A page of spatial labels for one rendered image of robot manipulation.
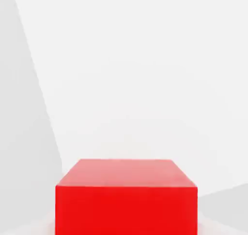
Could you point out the small red cube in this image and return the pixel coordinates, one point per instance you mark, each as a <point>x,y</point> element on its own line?
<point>126,206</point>

